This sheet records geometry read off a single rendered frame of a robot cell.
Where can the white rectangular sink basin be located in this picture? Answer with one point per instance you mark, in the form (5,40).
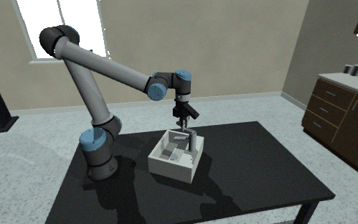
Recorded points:
(172,159)

